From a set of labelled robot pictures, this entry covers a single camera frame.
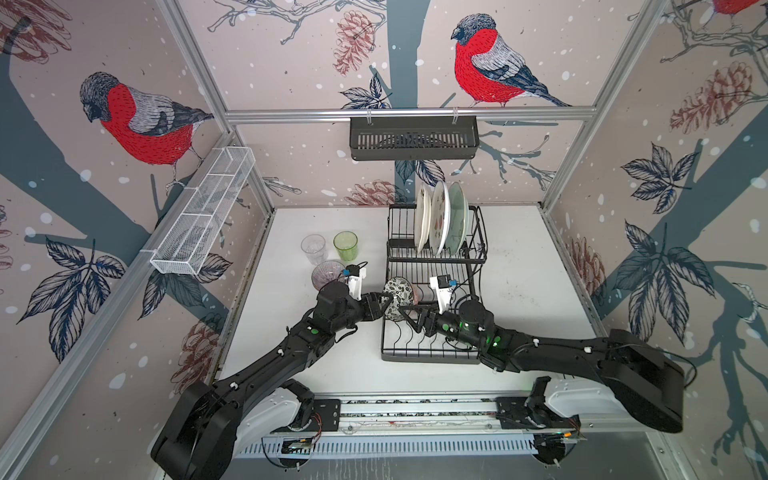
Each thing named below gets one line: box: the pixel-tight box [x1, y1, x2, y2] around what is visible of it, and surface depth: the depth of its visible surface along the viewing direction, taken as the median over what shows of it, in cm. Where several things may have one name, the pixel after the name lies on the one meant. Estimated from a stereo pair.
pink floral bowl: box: [384, 276, 415, 321], surface depth 81 cm
